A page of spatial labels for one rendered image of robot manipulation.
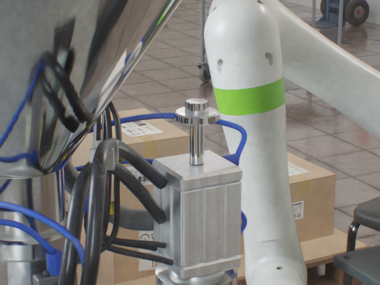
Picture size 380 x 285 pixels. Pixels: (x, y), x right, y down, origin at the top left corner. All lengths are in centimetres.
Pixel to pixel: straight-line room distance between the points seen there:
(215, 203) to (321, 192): 311
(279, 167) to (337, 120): 438
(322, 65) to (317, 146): 376
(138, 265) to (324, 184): 81
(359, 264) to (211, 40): 48
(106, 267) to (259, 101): 198
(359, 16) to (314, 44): 746
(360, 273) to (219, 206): 105
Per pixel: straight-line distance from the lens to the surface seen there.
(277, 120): 157
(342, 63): 173
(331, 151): 537
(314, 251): 370
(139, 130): 341
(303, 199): 371
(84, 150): 349
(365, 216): 280
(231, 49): 152
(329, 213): 381
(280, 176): 161
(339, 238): 383
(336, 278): 375
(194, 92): 658
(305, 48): 171
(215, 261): 66
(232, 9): 153
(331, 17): 935
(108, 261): 342
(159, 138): 331
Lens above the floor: 162
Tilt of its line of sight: 17 degrees down
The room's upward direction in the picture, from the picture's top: straight up
